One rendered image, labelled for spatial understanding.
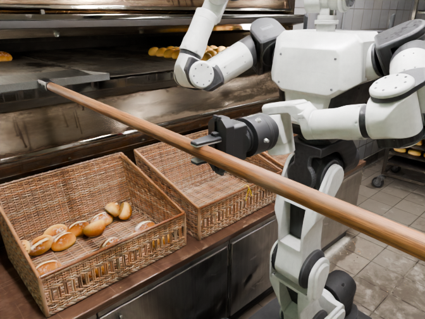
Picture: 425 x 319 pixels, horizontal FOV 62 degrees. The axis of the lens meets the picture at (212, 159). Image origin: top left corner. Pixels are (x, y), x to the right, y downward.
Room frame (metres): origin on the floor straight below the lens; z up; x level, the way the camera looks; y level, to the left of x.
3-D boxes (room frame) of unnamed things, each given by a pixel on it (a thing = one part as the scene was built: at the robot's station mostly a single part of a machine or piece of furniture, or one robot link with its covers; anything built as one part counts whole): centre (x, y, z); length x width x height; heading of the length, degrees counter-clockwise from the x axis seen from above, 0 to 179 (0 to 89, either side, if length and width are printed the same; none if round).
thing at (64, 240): (1.18, 0.58, 0.62); 0.10 x 0.07 x 0.05; 145
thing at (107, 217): (1.34, 0.48, 0.62); 0.10 x 0.07 x 0.05; 129
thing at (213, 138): (0.67, 0.01, 1.21); 0.06 x 0.03 x 0.02; 132
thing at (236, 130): (0.73, -0.06, 1.19); 0.12 x 0.10 x 0.13; 132
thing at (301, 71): (1.09, -0.36, 1.26); 0.34 x 0.30 x 0.36; 46
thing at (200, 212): (1.58, 0.01, 0.72); 0.56 x 0.49 x 0.28; 133
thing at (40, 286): (1.18, 0.46, 0.72); 0.56 x 0.49 x 0.28; 133
